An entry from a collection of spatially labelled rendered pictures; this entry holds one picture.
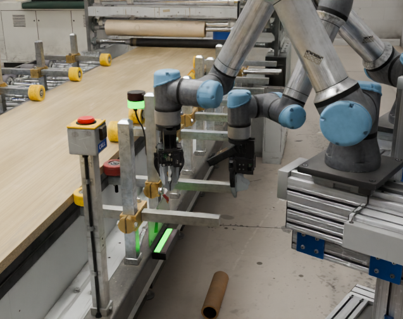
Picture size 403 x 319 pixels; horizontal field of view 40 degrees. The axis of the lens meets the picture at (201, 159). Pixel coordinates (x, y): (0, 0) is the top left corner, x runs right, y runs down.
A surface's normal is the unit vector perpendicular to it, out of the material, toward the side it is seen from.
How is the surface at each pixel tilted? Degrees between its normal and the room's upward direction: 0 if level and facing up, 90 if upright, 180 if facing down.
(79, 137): 90
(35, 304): 90
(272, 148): 90
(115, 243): 0
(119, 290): 0
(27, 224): 0
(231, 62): 100
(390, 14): 90
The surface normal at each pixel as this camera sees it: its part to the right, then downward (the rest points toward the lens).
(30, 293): 0.98, 0.06
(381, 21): -0.13, 0.34
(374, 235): -0.61, 0.28
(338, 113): -0.34, 0.43
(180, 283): -0.01, -0.94
